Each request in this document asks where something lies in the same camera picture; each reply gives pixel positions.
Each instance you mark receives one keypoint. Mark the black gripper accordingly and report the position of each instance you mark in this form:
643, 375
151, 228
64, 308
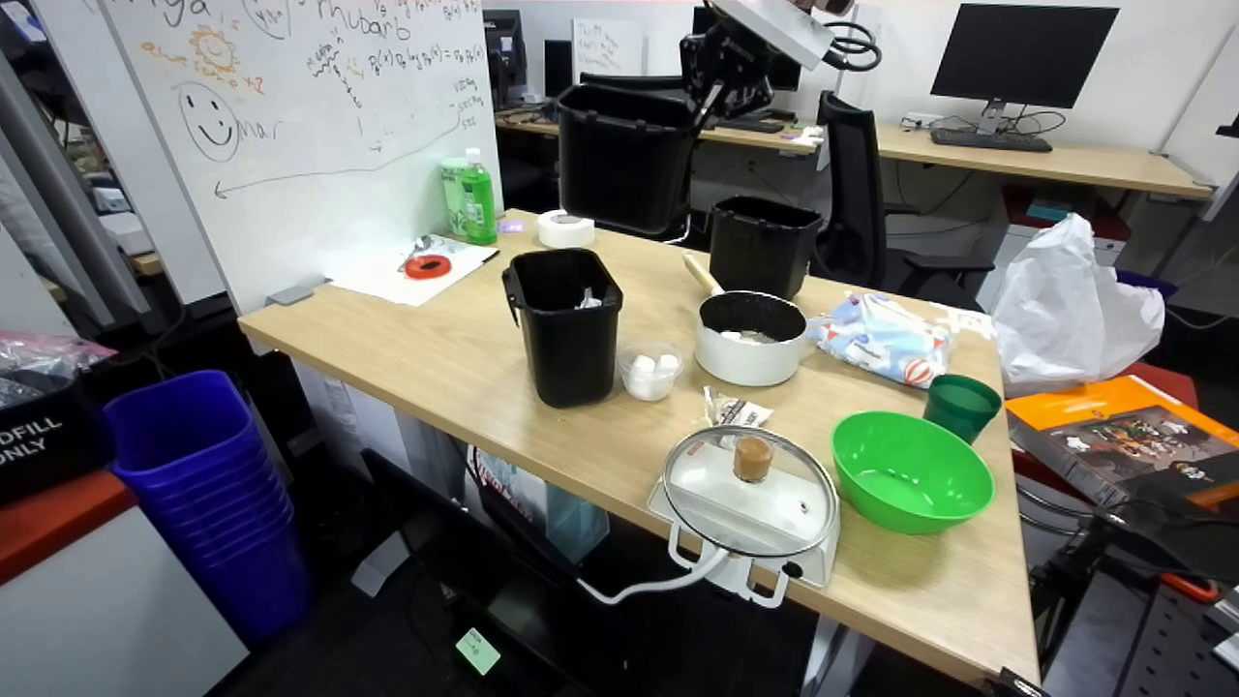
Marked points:
727, 73

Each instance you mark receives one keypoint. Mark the nested black bin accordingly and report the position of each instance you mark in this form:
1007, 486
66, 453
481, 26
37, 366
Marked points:
625, 160

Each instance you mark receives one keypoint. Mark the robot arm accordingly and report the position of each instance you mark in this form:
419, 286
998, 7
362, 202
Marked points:
808, 33

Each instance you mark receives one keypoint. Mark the black landfill bin with trash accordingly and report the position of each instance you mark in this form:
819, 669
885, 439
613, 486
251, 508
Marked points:
566, 308

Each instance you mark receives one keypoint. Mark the wooden side desk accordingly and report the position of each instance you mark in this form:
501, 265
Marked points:
1107, 167

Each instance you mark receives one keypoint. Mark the black mesh office chair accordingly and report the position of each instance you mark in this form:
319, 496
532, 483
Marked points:
855, 242

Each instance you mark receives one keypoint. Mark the black keyboard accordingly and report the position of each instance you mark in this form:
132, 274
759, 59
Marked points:
998, 140

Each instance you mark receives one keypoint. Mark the white tape roll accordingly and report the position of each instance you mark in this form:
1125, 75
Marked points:
564, 229

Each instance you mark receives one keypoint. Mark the black computer monitor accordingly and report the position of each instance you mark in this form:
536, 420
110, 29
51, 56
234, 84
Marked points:
1021, 53

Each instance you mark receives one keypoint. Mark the blue marshmallow bag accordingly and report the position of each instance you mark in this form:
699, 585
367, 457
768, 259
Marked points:
885, 337

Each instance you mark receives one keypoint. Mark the green bottle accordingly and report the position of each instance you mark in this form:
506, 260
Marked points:
470, 200

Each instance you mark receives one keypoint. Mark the clear plastic cup of marshmallows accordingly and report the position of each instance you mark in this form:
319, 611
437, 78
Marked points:
652, 375

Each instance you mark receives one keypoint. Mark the small snack packet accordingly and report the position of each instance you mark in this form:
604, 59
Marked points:
735, 412

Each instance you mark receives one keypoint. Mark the green plastic cup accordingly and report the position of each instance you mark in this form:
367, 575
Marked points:
963, 404

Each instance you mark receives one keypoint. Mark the white plastic bag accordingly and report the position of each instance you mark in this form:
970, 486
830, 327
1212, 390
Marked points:
1063, 317

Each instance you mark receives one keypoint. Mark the glass pot lid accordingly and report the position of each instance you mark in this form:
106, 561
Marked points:
753, 495

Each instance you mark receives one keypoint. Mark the large whiteboard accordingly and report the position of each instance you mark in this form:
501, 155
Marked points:
310, 132

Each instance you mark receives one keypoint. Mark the white electric hot plate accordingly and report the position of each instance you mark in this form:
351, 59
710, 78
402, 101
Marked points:
749, 579

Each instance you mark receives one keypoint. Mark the green plastic bowl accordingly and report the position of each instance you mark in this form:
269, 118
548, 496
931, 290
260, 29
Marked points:
908, 474

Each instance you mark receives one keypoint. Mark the orange and black book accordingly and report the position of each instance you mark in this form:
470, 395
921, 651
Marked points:
1125, 435

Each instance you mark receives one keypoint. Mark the white cabinet with red top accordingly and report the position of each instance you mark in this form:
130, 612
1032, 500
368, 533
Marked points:
99, 606

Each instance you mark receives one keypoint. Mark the white saucepan with wooden handle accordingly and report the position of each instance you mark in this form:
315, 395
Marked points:
744, 337

